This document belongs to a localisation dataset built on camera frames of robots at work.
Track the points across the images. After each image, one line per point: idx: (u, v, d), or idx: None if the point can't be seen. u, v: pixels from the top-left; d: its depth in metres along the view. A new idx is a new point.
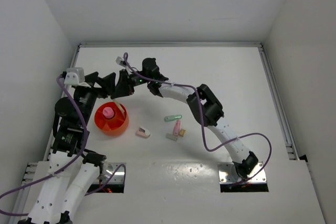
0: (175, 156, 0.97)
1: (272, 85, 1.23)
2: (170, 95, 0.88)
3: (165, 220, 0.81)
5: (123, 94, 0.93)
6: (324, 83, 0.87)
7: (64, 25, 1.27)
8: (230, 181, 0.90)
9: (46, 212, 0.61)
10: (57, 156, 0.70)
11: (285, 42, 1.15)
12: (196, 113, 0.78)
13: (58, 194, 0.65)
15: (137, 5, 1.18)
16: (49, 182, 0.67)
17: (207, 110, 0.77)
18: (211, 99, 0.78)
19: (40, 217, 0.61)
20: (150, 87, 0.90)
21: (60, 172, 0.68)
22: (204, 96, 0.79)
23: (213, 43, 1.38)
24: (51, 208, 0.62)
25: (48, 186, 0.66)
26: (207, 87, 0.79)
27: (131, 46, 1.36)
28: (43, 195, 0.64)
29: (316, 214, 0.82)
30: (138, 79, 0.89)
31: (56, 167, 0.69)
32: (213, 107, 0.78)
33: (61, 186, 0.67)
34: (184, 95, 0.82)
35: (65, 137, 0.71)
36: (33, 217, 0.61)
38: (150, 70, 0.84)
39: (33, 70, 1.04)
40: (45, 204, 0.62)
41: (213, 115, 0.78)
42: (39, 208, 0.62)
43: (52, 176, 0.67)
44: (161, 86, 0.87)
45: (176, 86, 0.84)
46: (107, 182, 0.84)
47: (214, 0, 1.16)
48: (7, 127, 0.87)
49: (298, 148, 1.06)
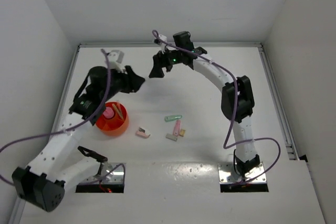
0: (175, 156, 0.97)
1: (272, 85, 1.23)
2: (205, 74, 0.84)
3: (165, 220, 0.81)
5: (157, 72, 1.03)
6: (324, 83, 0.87)
7: (64, 25, 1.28)
8: (231, 181, 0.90)
9: (48, 164, 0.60)
10: (71, 116, 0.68)
11: (285, 42, 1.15)
12: (227, 103, 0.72)
13: (63, 151, 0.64)
15: (136, 4, 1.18)
16: (58, 137, 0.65)
17: (239, 104, 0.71)
18: (247, 95, 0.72)
19: (40, 168, 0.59)
20: (183, 59, 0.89)
21: (71, 131, 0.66)
22: (242, 88, 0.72)
23: (213, 43, 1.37)
24: (53, 162, 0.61)
25: (55, 141, 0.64)
26: (248, 81, 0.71)
27: (131, 46, 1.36)
28: (49, 148, 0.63)
29: (316, 214, 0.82)
30: (172, 59, 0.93)
31: (69, 125, 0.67)
32: (246, 103, 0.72)
33: (68, 144, 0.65)
34: (220, 80, 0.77)
35: (84, 102, 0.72)
36: (33, 167, 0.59)
38: (179, 36, 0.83)
39: (34, 70, 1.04)
40: (49, 157, 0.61)
41: (242, 112, 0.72)
42: (40, 159, 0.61)
43: (63, 133, 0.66)
44: (197, 59, 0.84)
45: (212, 66, 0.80)
46: (105, 174, 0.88)
47: (214, 0, 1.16)
48: (7, 127, 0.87)
49: (298, 148, 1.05)
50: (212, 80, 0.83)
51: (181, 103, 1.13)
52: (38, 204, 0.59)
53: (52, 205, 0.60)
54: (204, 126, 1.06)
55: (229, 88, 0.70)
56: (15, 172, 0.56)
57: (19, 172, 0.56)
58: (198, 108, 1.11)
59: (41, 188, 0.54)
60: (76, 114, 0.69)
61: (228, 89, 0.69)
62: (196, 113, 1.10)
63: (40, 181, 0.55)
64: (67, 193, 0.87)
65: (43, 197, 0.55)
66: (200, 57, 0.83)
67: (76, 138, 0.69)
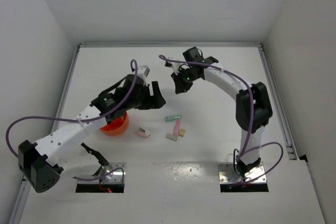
0: (175, 156, 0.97)
1: (272, 85, 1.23)
2: (217, 83, 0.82)
3: (165, 220, 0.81)
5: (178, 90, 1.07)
6: (324, 83, 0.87)
7: (64, 25, 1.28)
8: (231, 181, 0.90)
9: (52, 147, 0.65)
10: (91, 108, 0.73)
11: (285, 42, 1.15)
12: (242, 112, 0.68)
13: (70, 140, 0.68)
15: (137, 4, 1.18)
16: (72, 125, 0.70)
17: (255, 113, 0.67)
18: (263, 103, 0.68)
19: (44, 149, 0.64)
20: (195, 73, 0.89)
21: (85, 124, 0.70)
22: (257, 96, 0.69)
23: (213, 43, 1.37)
24: (58, 147, 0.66)
25: (67, 128, 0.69)
26: (264, 88, 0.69)
27: (131, 46, 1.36)
28: (59, 132, 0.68)
29: (317, 214, 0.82)
30: (187, 77, 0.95)
31: (85, 117, 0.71)
32: (263, 112, 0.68)
33: (77, 135, 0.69)
34: (233, 87, 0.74)
35: (107, 99, 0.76)
36: (39, 145, 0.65)
38: (186, 54, 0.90)
39: (34, 70, 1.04)
40: (55, 140, 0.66)
41: (260, 120, 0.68)
42: (48, 141, 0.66)
43: (78, 123, 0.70)
44: (208, 68, 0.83)
45: (224, 74, 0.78)
46: (105, 174, 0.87)
47: (214, 0, 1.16)
48: (7, 127, 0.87)
49: (298, 148, 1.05)
50: (224, 89, 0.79)
51: (181, 103, 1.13)
52: (31, 181, 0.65)
53: (43, 187, 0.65)
54: (204, 126, 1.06)
55: (243, 95, 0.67)
56: (22, 145, 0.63)
57: (25, 147, 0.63)
58: (198, 108, 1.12)
59: (40, 167, 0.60)
60: (95, 108, 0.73)
61: (242, 96, 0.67)
62: (196, 113, 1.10)
63: (41, 161, 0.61)
64: (67, 193, 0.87)
65: (39, 176, 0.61)
66: (211, 67, 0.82)
67: (89, 130, 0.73)
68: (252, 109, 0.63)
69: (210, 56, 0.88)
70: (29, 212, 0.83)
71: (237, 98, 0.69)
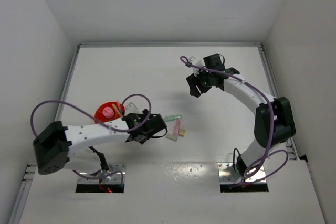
0: (175, 156, 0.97)
1: (272, 85, 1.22)
2: (235, 94, 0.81)
3: (165, 220, 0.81)
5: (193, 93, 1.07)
6: (324, 83, 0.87)
7: (64, 25, 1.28)
8: (231, 181, 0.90)
9: (77, 137, 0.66)
10: (122, 122, 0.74)
11: (286, 41, 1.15)
12: (261, 127, 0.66)
13: (94, 139, 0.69)
15: (137, 6, 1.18)
16: (102, 128, 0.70)
17: (276, 129, 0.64)
18: (286, 119, 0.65)
19: (70, 137, 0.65)
20: (213, 80, 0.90)
21: (113, 132, 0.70)
22: (280, 110, 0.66)
23: (213, 43, 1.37)
24: (82, 141, 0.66)
25: (98, 128, 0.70)
26: (287, 103, 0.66)
27: (132, 46, 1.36)
28: (89, 128, 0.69)
29: (317, 214, 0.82)
30: (204, 81, 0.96)
31: (115, 126, 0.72)
32: (285, 129, 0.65)
33: (101, 138, 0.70)
34: (253, 100, 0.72)
35: (136, 120, 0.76)
36: (69, 131, 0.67)
38: (208, 58, 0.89)
39: (34, 70, 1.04)
40: (84, 134, 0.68)
41: (282, 138, 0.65)
42: (76, 131, 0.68)
43: (107, 129, 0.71)
44: (229, 79, 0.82)
45: (245, 86, 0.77)
46: (105, 176, 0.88)
47: (214, 1, 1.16)
48: (7, 127, 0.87)
49: (298, 148, 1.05)
50: (243, 101, 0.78)
51: (181, 103, 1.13)
52: (39, 160, 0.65)
53: (46, 170, 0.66)
54: (204, 126, 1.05)
55: (264, 110, 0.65)
56: (55, 123, 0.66)
57: (57, 127, 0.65)
58: (199, 108, 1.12)
59: (61, 150, 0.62)
60: (125, 122, 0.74)
61: (262, 110, 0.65)
62: (196, 113, 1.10)
63: (64, 146, 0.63)
64: (67, 193, 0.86)
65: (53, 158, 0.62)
66: (232, 77, 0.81)
67: (112, 139, 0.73)
68: (271, 124, 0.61)
69: (232, 67, 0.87)
70: (29, 212, 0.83)
71: (257, 112, 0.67)
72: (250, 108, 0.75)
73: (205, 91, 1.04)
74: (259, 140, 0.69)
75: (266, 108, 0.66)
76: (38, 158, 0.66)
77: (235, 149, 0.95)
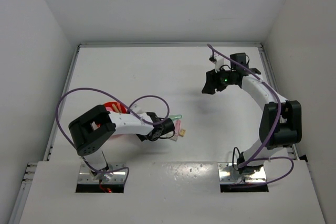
0: (174, 156, 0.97)
1: (272, 85, 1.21)
2: (251, 92, 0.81)
3: (165, 220, 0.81)
5: (208, 91, 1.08)
6: (324, 83, 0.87)
7: (64, 26, 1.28)
8: (231, 181, 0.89)
9: (119, 121, 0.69)
10: (147, 116, 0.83)
11: (286, 41, 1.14)
12: (265, 124, 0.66)
13: (130, 126, 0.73)
15: (137, 6, 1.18)
16: (134, 117, 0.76)
17: (280, 130, 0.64)
18: (293, 123, 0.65)
19: (115, 119, 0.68)
20: (232, 78, 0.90)
21: (143, 123, 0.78)
22: (289, 113, 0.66)
23: (213, 43, 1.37)
24: (122, 125, 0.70)
25: (132, 117, 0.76)
26: (298, 107, 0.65)
27: (132, 46, 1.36)
28: (124, 116, 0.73)
29: (317, 214, 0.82)
30: (224, 78, 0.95)
31: (143, 118, 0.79)
32: (290, 132, 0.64)
33: (134, 126, 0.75)
34: (265, 98, 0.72)
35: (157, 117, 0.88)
36: (112, 115, 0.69)
38: (234, 54, 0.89)
39: (33, 70, 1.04)
40: (124, 120, 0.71)
41: (284, 140, 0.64)
42: (117, 116, 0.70)
43: (138, 119, 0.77)
44: (248, 76, 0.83)
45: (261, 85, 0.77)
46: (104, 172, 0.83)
47: (214, 1, 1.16)
48: (8, 127, 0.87)
49: (298, 148, 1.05)
50: (256, 99, 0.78)
51: (181, 103, 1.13)
52: (78, 140, 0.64)
53: (83, 152, 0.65)
54: (204, 126, 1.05)
55: (272, 107, 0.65)
56: (100, 106, 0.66)
57: (101, 110, 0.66)
58: (199, 108, 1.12)
59: (109, 129, 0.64)
60: (148, 117, 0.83)
61: (270, 107, 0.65)
62: (196, 113, 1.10)
63: (110, 126, 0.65)
64: (66, 194, 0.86)
65: (100, 137, 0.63)
66: (252, 76, 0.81)
67: (137, 130, 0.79)
68: (275, 123, 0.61)
69: (255, 67, 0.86)
70: (29, 212, 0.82)
71: (264, 108, 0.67)
72: (260, 107, 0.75)
73: (221, 89, 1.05)
74: (261, 138, 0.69)
75: (275, 107, 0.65)
76: (75, 138, 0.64)
77: (235, 148, 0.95)
